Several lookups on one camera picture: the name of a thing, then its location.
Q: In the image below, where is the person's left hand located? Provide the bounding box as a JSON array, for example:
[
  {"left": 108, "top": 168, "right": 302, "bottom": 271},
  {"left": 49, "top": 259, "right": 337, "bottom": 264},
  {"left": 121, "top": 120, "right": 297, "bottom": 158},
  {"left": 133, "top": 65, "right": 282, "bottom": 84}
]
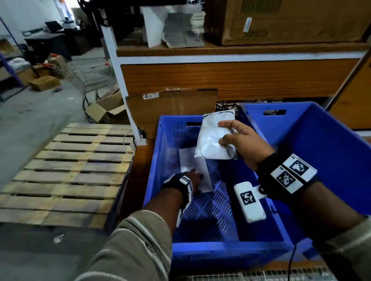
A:
[{"left": 185, "top": 169, "right": 204, "bottom": 196}]

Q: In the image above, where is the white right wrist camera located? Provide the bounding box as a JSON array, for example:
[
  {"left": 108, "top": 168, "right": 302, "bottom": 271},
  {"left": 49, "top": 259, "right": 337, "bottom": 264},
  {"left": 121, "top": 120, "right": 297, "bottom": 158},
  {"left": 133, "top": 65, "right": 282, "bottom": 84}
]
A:
[{"left": 233, "top": 181, "right": 267, "bottom": 224}]

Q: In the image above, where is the large brown cardboard box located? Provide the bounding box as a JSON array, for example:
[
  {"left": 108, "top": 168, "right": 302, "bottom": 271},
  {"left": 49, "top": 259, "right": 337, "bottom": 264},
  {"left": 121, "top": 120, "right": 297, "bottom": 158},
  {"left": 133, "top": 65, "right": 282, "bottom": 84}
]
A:
[{"left": 204, "top": 0, "right": 371, "bottom": 46}]

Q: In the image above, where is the flat cardboard sheet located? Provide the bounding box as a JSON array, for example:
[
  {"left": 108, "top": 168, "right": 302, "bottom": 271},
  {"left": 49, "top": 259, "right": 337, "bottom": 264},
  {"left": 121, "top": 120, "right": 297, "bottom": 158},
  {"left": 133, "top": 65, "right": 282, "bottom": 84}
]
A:
[{"left": 126, "top": 88, "right": 218, "bottom": 142}]

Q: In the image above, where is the right wrist marker band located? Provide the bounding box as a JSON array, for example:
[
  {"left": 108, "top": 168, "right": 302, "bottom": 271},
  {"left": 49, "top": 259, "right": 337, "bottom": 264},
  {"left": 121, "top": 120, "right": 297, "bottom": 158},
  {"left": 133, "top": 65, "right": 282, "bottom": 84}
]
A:
[{"left": 256, "top": 150, "right": 319, "bottom": 203}]

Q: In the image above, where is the black desk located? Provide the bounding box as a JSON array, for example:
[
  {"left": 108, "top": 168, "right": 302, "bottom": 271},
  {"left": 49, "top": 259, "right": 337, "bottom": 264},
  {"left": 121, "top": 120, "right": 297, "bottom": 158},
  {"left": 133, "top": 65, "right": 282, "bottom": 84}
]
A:
[{"left": 24, "top": 32, "right": 71, "bottom": 61}]

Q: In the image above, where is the white wire mesh shelf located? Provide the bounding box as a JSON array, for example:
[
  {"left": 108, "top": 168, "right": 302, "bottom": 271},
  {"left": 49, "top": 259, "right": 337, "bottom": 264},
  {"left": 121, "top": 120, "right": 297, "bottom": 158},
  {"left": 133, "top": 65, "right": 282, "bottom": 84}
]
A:
[{"left": 174, "top": 266, "right": 338, "bottom": 281}]

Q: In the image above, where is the black laptop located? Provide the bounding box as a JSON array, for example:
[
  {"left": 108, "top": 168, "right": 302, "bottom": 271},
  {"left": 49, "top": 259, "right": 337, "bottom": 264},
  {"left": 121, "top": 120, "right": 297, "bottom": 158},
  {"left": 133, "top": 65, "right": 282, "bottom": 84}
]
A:
[{"left": 45, "top": 20, "right": 64, "bottom": 33}]

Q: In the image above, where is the small closed cardboard box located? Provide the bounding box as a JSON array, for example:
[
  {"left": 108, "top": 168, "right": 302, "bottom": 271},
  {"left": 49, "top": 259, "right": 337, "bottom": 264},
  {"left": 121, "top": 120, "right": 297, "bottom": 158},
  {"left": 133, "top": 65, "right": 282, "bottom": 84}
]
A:
[{"left": 28, "top": 75, "right": 61, "bottom": 92}]

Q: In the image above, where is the left wrist marker band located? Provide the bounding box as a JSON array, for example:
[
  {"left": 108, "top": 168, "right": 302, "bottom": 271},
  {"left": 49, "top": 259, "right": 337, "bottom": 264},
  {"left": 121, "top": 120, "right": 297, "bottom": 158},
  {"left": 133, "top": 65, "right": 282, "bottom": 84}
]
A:
[{"left": 162, "top": 173, "right": 194, "bottom": 210}]

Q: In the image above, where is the blue metal storage rack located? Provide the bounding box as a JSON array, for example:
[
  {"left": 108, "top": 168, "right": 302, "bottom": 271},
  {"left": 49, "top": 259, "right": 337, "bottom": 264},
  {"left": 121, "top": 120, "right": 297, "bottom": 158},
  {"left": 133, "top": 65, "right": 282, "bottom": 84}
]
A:
[{"left": 0, "top": 16, "right": 27, "bottom": 102}]

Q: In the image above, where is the person's left forearm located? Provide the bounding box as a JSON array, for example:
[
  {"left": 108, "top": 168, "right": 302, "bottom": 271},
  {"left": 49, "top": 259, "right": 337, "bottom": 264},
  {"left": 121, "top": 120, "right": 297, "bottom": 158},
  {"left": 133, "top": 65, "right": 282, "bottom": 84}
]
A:
[{"left": 75, "top": 188, "right": 184, "bottom": 281}]

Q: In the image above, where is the white open box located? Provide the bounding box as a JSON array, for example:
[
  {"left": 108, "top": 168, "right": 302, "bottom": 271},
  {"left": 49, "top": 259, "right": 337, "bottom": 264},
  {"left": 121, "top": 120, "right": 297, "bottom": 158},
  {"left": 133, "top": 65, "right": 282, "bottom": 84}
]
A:
[{"left": 140, "top": 4, "right": 206, "bottom": 49}]

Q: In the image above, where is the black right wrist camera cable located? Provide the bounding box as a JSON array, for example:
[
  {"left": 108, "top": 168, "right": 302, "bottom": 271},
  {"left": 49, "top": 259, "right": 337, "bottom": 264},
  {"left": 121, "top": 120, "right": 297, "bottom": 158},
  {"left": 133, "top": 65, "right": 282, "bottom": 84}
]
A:
[{"left": 287, "top": 243, "right": 298, "bottom": 281}]

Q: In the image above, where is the wooden pallet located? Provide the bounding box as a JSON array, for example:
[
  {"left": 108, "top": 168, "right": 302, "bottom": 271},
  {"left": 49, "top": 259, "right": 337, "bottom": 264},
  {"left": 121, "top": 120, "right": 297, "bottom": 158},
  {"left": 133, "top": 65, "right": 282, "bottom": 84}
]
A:
[{"left": 0, "top": 123, "right": 134, "bottom": 231}]

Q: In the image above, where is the open cardboard box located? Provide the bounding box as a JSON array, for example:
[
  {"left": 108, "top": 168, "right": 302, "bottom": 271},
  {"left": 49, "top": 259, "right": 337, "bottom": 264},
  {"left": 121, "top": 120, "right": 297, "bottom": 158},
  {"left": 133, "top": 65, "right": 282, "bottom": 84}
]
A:
[{"left": 85, "top": 91, "right": 129, "bottom": 125}]

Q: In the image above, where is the stack of grey paper trays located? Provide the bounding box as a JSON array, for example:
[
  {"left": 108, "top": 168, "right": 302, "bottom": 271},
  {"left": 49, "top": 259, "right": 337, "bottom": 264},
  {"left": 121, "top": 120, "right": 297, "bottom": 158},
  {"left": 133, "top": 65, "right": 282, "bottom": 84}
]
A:
[{"left": 162, "top": 13, "right": 206, "bottom": 49}]

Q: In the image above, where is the wrist marker band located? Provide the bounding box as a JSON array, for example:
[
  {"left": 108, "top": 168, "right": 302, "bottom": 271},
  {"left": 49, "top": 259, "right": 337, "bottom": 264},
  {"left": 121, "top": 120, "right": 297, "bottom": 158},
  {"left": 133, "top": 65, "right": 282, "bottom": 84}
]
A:
[
  {"left": 256, "top": 150, "right": 319, "bottom": 203},
  {"left": 162, "top": 173, "right": 194, "bottom": 210}
]

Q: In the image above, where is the person's right forearm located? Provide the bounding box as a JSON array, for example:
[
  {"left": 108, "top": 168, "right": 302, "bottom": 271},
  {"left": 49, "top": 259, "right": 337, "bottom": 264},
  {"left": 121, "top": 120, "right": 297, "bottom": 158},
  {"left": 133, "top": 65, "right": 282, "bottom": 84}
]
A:
[{"left": 289, "top": 181, "right": 371, "bottom": 281}]

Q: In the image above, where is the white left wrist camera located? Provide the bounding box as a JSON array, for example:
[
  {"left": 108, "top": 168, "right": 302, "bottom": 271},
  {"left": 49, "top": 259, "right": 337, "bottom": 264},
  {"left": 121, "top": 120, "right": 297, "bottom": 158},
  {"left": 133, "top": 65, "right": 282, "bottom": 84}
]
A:
[{"left": 175, "top": 196, "right": 192, "bottom": 229}]

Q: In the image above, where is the white packet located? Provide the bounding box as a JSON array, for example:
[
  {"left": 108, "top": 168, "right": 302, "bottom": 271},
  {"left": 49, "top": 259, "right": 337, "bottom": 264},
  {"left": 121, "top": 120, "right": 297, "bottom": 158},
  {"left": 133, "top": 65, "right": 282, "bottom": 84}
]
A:
[
  {"left": 194, "top": 110, "right": 238, "bottom": 161},
  {"left": 178, "top": 147, "right": 214, "bottom": 194}
]

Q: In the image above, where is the person's right hand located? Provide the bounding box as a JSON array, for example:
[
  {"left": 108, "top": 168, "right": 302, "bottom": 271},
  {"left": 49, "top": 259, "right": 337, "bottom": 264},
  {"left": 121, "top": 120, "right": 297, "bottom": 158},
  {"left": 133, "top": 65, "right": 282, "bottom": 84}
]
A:
[{"left": 217, "top": 119, "right": 275, "bottom": 172}]

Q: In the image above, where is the perforated blue plastic crate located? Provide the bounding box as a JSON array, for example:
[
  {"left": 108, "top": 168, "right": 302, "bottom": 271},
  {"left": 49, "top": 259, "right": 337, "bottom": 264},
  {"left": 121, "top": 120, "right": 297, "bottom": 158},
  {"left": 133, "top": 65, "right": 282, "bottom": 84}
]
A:
[{"left": 143, "top": 115, "right": 295, "bottom": 271}]

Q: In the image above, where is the metal shopping cart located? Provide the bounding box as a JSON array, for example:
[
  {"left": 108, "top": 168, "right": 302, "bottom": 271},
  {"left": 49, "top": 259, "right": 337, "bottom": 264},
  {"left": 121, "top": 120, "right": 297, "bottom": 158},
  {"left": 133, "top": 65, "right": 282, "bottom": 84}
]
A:
[{"left": 51, "top": 53, "right": 118, "bottom": 116}]

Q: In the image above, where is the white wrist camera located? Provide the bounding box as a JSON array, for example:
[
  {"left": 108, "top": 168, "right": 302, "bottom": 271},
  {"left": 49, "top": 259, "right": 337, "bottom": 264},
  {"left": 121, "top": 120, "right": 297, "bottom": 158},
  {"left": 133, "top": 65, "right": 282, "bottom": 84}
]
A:
[
  {"left": 233, "top": 181, "right": 267, "bottom": 224},
  {"left": 175, "top": 196, "right": 192, "bottom": 229}
]

